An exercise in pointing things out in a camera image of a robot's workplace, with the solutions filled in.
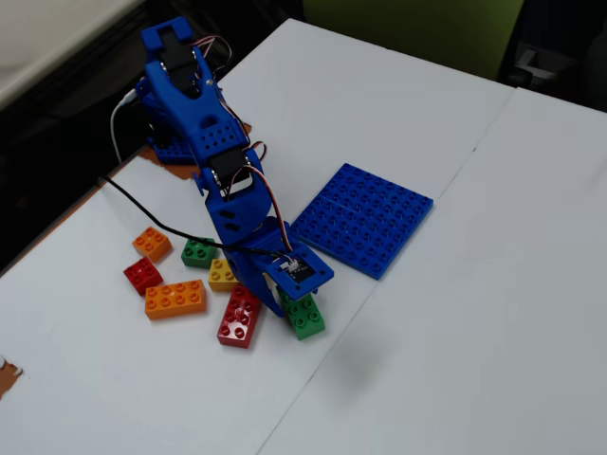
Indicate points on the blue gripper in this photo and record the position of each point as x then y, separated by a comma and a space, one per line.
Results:
248, 271

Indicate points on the green 2x4 brick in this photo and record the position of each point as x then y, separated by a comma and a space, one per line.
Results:
308, 322

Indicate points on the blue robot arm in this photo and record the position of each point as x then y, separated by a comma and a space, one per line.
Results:
208, 132

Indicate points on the red 2x4 brick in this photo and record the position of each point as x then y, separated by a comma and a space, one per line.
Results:
238, 320

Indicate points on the yellow 2x2 brick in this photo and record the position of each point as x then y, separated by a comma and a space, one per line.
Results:
222, 277

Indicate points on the blue 8x8 studded baseplate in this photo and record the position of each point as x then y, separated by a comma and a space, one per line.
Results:
360, 223

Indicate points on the green 2x2 brick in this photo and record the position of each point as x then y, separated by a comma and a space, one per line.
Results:
196, 253

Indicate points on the orange 2x4 brick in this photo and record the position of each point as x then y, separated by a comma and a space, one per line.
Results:
175, 299

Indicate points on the orange 2x2 brick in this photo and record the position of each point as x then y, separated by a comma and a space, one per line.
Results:
152, 244

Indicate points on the red 2x2 brick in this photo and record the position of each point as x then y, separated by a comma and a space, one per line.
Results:
142, 276

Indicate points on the white side table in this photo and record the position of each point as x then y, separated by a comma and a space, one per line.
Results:
47, 38

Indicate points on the black office chair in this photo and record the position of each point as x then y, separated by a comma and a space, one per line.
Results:
569, 52

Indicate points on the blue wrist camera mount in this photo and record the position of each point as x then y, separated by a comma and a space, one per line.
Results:
299, 272

